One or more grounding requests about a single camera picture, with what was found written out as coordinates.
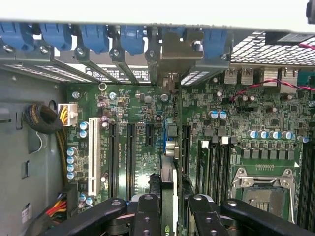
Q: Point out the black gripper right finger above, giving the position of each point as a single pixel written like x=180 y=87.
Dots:
x=209 y=216

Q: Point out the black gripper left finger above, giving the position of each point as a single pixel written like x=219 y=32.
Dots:
x=147 y=216

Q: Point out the CPU socket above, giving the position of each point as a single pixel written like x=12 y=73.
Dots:
x=265 y=204

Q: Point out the long black expansion slot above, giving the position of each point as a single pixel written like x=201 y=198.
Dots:
x=187 y=147
x=131 y=159
x=113 y=159

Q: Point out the short black expansion slot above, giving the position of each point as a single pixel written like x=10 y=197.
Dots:
x=149 y=134

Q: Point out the white expansion slot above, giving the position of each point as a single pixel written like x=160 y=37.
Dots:
x=94 y=147

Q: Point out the blue expansion slot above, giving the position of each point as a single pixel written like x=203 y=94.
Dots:
x=165 y=127

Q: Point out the green motherboard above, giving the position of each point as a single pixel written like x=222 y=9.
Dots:
x=137 y=103

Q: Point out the white power connector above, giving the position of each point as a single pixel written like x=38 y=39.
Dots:
x=71 y=113

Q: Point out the open grey PC case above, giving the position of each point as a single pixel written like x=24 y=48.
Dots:
x=24 y=123

